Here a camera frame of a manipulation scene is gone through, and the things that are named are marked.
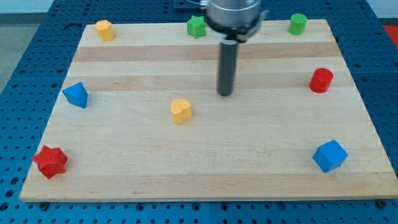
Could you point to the blue triangle block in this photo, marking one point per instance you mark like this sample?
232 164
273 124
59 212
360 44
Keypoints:
76 95

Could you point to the yellow hexagon block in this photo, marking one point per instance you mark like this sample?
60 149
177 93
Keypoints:
104 30

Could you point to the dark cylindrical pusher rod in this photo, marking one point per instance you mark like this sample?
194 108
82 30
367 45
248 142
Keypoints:
227 67

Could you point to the green cylinder block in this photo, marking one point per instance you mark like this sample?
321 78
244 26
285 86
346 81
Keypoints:
297 24

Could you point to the red star block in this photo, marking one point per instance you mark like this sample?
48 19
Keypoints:
50 161

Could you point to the wooden board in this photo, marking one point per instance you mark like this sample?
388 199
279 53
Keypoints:
257 144

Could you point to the green star block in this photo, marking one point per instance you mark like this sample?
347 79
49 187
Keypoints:
196 27

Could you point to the red cylinder block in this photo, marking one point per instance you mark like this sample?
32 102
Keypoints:
321 80

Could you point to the blue cube block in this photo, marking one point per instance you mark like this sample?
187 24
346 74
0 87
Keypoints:
330 156

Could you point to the yellow heart block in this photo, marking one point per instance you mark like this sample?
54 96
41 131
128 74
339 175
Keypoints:
181 110

